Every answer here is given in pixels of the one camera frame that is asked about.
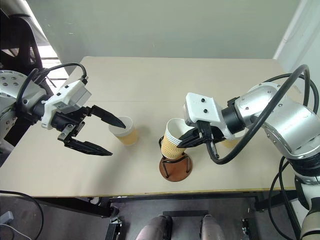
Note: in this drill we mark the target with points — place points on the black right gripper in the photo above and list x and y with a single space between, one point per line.
217 133

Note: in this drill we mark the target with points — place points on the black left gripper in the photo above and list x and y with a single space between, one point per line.
67 120

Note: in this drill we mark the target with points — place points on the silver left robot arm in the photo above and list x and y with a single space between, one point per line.
10 85

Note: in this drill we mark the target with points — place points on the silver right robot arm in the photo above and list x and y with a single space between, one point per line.
287 112

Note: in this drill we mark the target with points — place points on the partly hidden yellow cup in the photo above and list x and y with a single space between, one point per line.
230 143

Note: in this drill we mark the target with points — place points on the grey brown rounded shape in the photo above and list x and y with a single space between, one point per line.
212 228
153 228

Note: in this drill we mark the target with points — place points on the black caster leg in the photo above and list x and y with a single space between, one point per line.
112 228

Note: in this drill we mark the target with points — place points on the small grey box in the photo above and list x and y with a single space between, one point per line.
6 217

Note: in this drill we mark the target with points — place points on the silver robot torso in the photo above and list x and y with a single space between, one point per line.
310 225

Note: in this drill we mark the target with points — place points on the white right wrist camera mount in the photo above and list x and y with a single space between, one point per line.
200 107

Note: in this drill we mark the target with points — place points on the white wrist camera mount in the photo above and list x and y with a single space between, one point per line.
200 107
65 97

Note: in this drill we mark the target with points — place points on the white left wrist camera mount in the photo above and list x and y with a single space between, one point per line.
65 97

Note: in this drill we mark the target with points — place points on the black table frame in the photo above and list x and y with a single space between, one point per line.
75 206

